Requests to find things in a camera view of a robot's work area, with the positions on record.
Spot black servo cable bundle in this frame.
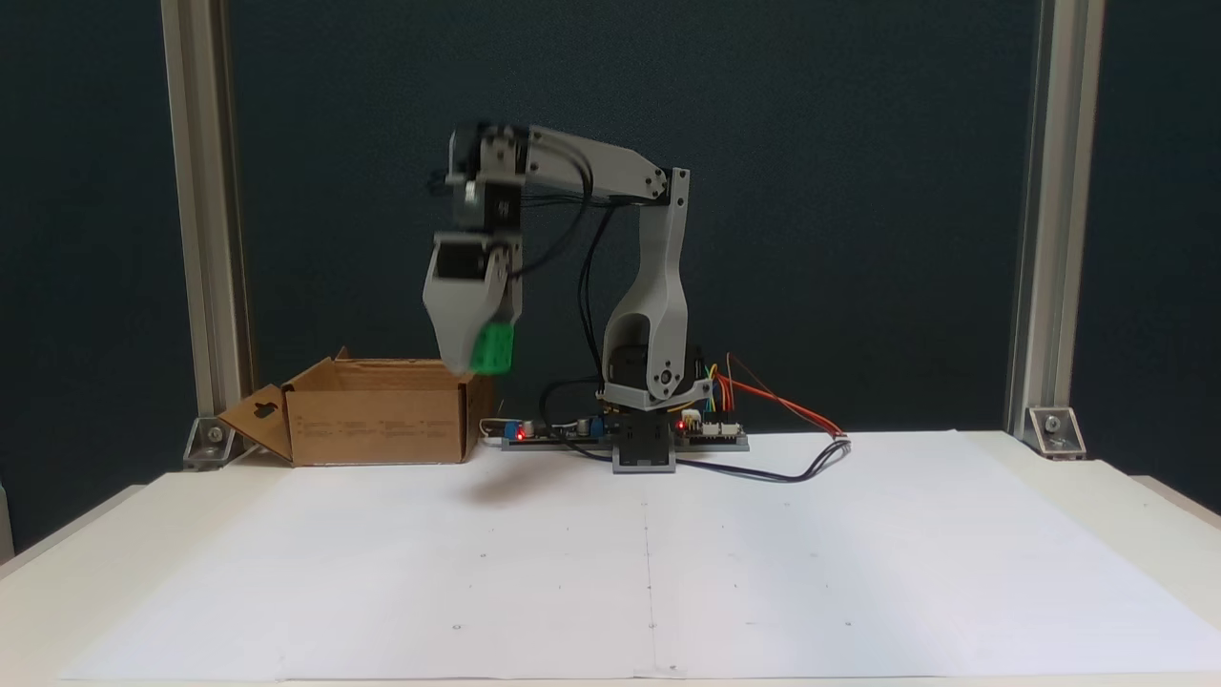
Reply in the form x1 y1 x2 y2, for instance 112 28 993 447
431 157 621 383

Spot blue power circuit board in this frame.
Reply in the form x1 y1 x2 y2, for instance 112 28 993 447
501 416 613 451

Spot small controller circuit board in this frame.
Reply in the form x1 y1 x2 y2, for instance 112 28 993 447
673 408 751 452

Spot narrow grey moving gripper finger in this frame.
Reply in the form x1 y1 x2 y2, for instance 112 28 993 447
485 239 525 331

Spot metal corner bracket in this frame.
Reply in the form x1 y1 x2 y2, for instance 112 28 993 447
182 416 238 471
1024 406 1087 458

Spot green die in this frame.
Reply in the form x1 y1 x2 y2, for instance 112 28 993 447
469 323 517 375

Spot black cable with white connector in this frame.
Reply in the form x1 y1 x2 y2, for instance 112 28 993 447
572 434 852 484

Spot open cardboard box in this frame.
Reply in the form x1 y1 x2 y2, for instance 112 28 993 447
217 348 497 468

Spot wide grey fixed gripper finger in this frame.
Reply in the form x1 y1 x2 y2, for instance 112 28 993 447
422 277 491 376

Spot aluminium frame post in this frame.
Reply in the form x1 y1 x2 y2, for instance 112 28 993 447
1004 0 1109 440
160 0 257 421

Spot orange and red wires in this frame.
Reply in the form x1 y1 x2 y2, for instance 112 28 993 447
715 353 846 439

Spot coloured jumper wires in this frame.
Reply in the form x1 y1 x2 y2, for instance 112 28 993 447
699 361 743 421

